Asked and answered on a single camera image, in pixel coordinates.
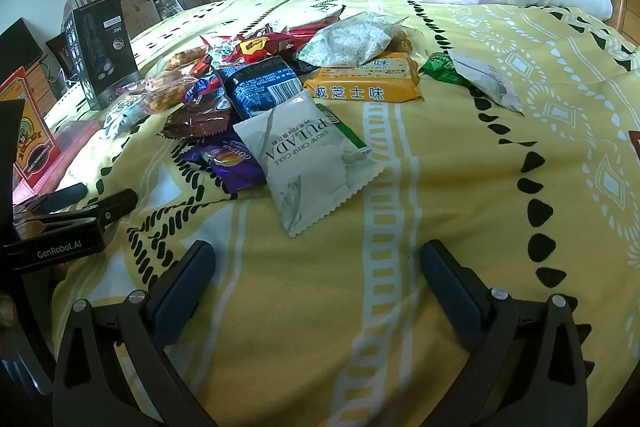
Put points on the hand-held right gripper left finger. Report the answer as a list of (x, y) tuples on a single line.
[(182, 292)]

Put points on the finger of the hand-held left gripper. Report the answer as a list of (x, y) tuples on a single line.
[(117, 202), (70, 193)]

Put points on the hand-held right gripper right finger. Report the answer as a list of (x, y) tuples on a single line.
[(452, 292)]

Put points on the blue brown cookie packet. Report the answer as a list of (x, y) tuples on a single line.
[(260, 87)]

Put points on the clear packet of fried snacks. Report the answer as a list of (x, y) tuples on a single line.
[(160, 97), (182, 57)]

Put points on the pink box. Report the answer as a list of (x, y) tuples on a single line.
[(75, 137)]

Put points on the red orange box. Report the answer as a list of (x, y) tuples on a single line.
[(30, 132)]

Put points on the clear white snack packet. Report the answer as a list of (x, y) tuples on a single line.
[(122, 117)]

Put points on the brown snack packet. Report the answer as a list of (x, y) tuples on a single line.
[(195, 122)]

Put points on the purple snack packet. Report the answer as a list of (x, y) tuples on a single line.
[(225, 162)]

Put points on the dark small box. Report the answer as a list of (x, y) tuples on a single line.
[(60, 52)]

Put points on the dark blue red snack packet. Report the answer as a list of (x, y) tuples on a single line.
[(205, 89)]

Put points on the black product box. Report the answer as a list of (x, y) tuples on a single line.
[(100, 52)]

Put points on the black television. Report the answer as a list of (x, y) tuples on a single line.
[(20, 42)]

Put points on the red blue colourful snack packet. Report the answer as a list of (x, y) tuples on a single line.
[(220, 49)]

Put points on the large cardboard box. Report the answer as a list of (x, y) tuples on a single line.
[(142, 17)]

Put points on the green white snack packet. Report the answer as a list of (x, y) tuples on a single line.
[(350, 134)]

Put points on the long red snack packet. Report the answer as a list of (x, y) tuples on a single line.
[(260, 44)]

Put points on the white grey snack packet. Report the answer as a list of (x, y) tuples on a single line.
[(487, 79)]

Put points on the yellow cracker packet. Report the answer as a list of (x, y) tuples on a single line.
[(370, 82)]

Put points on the silver foil snack bag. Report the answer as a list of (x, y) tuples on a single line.
[(350, 39)]

